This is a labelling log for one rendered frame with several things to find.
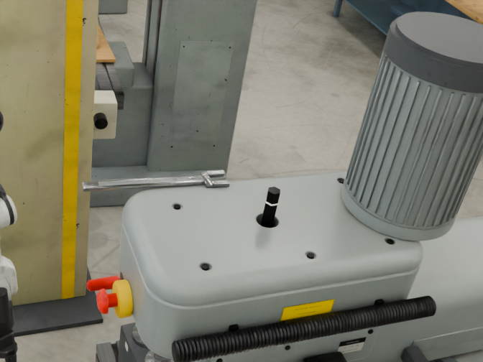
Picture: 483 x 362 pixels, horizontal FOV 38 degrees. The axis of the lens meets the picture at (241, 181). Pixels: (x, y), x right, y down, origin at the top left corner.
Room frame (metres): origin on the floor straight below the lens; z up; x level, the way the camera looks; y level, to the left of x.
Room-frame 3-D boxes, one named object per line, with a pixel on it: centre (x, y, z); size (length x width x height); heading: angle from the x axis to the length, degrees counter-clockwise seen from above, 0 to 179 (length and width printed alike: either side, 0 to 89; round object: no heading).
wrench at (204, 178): (0.94, 0.14, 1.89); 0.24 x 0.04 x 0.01; 114
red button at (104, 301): (0.78, 0.17, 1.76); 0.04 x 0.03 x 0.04; 27
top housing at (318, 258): (0.90, -0.07, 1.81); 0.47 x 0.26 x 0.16; 117
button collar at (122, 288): (0.79, 0.15, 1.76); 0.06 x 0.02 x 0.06; 27
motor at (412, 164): (1.01, -0.28, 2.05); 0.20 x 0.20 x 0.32
